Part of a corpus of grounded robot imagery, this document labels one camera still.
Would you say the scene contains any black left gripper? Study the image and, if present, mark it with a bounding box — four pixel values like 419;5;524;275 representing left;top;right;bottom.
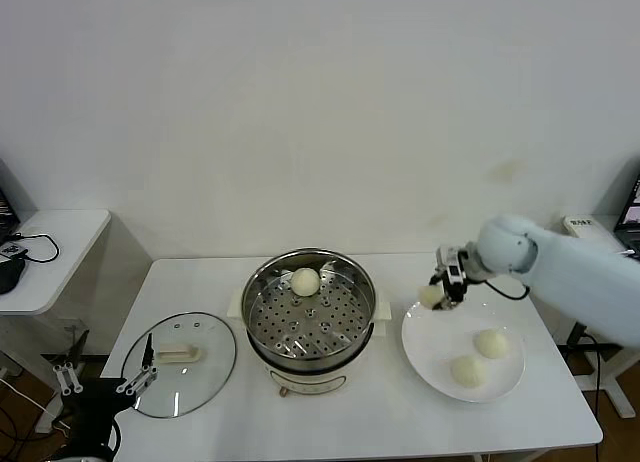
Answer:
53;329;161;452

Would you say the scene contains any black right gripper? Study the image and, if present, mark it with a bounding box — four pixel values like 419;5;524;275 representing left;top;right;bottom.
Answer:
426;266;469;314

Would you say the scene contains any white steamed baozi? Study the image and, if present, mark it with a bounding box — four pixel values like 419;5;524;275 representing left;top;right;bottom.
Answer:
417;284;445;311
472;329;511;359
290;266;321;297
449;355;489;388

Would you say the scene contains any glass lid with cream handle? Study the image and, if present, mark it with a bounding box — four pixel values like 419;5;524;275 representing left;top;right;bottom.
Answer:
120;310;237;419

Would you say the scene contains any steel steamer pot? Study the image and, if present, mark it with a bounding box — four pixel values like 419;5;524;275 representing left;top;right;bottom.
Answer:
227;287;392;398

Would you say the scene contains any stainless steel steamer basket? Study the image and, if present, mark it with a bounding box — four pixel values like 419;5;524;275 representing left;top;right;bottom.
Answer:
242;249;377;374

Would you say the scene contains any white round plate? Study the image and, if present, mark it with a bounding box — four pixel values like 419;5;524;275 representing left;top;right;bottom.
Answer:
400;291;526;403

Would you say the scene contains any white side table with mouse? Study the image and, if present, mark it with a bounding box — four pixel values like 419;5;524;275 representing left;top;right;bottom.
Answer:
0;209;112;433

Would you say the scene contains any black computer mouse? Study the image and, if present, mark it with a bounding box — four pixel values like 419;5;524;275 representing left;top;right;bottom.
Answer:
0;256;27;296

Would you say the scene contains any white side table with label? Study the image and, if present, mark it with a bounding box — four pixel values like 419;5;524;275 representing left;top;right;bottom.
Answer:
562;214;640;424

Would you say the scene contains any laptop with dark screen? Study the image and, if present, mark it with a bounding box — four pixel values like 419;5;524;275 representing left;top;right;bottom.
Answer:
0;157;22;246

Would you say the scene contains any laptop with pink screen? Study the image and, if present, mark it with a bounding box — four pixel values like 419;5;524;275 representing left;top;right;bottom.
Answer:
613;174;640;257

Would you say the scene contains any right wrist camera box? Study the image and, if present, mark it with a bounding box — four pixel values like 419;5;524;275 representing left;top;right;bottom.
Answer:
433;244;472;286

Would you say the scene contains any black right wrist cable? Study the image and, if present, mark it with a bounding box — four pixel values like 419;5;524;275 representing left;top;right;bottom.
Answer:
482;276;531;302

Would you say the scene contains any white floor cable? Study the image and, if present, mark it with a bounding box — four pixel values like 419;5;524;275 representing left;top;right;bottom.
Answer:
0;378;56;423

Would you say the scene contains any thin black looped cable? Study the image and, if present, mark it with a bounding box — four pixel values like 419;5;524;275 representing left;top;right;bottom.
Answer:
8;233;60;264

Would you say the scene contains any black cable with adapter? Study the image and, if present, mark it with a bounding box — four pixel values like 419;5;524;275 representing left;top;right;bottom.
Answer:
564;323;626;433

